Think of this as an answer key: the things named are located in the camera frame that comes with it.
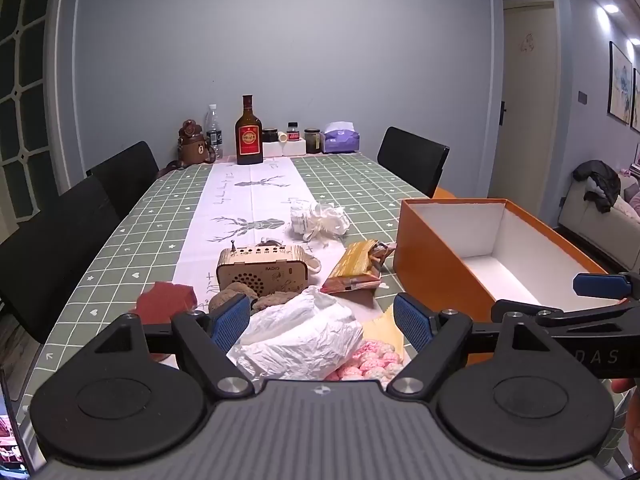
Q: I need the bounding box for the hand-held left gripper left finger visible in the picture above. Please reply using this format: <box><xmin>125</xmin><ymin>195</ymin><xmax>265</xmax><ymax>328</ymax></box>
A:
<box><xmin>89</xmin><ymin>294</ymin><xmax>256</xmax><ymax>401</ymax></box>

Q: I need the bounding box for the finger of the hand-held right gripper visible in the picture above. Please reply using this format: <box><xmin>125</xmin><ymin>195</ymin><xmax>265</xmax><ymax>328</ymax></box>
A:
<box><xmin>572</xmin><ymin>271</ymin><xmax>640</xmax><ymax>302</ymax></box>
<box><xmin>491</xmin><ymin>298</ymin><xmax>640</xmax><ymax>331</ymax></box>

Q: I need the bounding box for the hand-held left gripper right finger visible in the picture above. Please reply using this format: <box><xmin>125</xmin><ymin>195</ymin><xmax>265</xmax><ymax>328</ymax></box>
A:
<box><xmin>386</xmin><ymin>291</ymin><xmax>553</xmax><ymax>401</ymax></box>

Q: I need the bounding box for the brown plush toy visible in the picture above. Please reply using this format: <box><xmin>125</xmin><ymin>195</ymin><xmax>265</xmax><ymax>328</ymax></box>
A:
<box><xmin>208</xmin><ymin>282</ymin><xmax>294</xmax><ymax>314</ymax></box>

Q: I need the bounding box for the white plastic bag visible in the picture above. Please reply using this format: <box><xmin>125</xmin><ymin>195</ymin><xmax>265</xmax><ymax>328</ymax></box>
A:
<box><xmin>227</xmin><ymin>285</ymin><xmax>364</xmax><ymax>382</ymax></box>

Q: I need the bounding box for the red bear-shaped sponge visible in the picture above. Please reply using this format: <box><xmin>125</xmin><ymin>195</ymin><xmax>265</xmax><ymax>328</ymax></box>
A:
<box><xmin>136</xmin><ymin>282</ymin><xmax>197</xmax><ymax>362</ymax></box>

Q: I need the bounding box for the orange cardboard box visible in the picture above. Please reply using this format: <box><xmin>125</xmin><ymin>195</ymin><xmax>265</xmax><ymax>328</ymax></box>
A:
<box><xmin>393</xmin><ymin>198</ymin><xmax>615</xmax><ymax>366</ymax></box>

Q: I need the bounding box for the yellow soft cloth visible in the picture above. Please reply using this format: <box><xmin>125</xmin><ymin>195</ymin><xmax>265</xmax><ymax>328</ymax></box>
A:
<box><xmin>362</xmin><ymin>304</ymin><xmax>406</xmax><ymax>357</ymax></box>

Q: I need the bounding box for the pink white squishy toy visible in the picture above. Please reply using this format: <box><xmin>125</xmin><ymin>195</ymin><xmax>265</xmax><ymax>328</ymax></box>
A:
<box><xmin>324</xmin><ymin>339</ymin><xmax>406</xmax><ymax>385</ymax></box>

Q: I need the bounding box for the wooden radio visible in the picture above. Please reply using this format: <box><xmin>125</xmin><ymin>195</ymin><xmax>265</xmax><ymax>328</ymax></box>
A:
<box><xmin>216</xmin><ymin>240</ymin><xmax>321</xmax><ymax>298</ymax></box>

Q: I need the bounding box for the beige sofa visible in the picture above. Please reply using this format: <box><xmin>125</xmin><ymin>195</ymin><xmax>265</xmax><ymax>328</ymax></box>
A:
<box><xmin>557</xmin><ymin>170</ymin><xmax>640</xmax><ymax>275</ymax></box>

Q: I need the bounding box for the yellow snack packet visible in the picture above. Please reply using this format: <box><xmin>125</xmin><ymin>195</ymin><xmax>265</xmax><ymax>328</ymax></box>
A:
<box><xmin>320</xmin><ymin>240</ymin><xmax>397</xmax><ymax>295</ymax></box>

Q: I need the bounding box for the black jacket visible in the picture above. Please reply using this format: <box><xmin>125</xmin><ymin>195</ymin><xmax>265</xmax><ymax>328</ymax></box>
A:
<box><xmin>572</xmin><ymin>160</ymin><xmax>622</xmax><ymax>214</ymax></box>

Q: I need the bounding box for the white deer print table runner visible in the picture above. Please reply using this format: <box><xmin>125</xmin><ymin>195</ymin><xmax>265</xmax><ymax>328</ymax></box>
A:
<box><xmin>172</xmin><ymin>157</ymin><xmax>351</xmax><ymax>312</ymax></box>

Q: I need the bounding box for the crumpled white tissue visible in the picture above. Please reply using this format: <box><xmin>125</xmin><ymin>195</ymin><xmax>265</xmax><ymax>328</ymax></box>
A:
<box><xmin>289</xmin><ymin>200</ymin><xmax>352</xmax><ymax>240</ymax></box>

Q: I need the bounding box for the green checked tablecloth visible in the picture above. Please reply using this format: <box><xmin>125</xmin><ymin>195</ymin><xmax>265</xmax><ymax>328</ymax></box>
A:
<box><xmin>16</xmin><ymin>152</ymin><xmax>437</xmax><ymax>441</ymax></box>

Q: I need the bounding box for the black chair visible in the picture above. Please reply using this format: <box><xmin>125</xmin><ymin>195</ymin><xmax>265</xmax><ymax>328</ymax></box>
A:
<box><xmin>86</xmin><ymin>141</ymin><xmax>160</xmax><ymax>221</ymax></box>
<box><xmin>377</xmin><ymin>126</ymin><xmax>451</xmax><ymax>198</ymax></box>
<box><xmin>0</xmin><ymin>176</ymin><xmax>122</xmax><ymax>346</ymax></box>

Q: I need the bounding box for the brown liquor bottle red label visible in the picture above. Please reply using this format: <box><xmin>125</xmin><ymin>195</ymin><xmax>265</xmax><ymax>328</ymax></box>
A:
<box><xmin>235</xmin><ymin>94</ymin><xmax>264</xmax><ymax>166</ymax></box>

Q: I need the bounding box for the brown bear-shaped bottle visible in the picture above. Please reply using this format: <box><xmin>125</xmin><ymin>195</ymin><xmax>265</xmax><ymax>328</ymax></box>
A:
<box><xmin>176</xmin><ymin>119</ymin><xmax>217</xmax><ymax>167</ymax></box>

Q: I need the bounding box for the white box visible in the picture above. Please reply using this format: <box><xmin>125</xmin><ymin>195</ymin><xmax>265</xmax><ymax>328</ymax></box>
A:
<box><xmin>262</xmin><ymin>138</ymin><xmax>307</xmax><ymax>157</ymax></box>

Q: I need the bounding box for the cream door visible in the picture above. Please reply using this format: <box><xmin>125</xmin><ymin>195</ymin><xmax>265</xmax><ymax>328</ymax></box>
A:
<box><xmin>499</xmin><ymin>0</ymin><xmax>562</xmax><ymax>221</ymax></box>

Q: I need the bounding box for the clear plastic water bottle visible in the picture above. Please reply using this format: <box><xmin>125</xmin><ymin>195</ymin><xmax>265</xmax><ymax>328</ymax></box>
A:
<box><xmin>205</xmin><ymin>104</ymin><xmax>224</xmax><ymax>161</ymax></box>

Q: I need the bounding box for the purple tissue pack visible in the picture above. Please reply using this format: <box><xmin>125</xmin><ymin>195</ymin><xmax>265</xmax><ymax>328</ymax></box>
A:
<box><xmin>322</xmin><ymin>121</ymin><xmax>362</xmax><ymax>154</ymax></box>

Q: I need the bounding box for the smartphone with lit screen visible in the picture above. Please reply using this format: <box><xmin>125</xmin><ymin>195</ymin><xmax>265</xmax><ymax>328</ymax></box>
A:
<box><xmin>0</xmin><ymin>367</ymin><xmax>35</xmax><ymax>477</ymax></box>

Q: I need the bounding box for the glass panel door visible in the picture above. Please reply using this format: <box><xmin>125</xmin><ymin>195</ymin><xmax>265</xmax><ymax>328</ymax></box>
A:
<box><xmin>0</xmin><ymin>0</ymin><xmax>57</xmax><ymax>222</ymax></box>

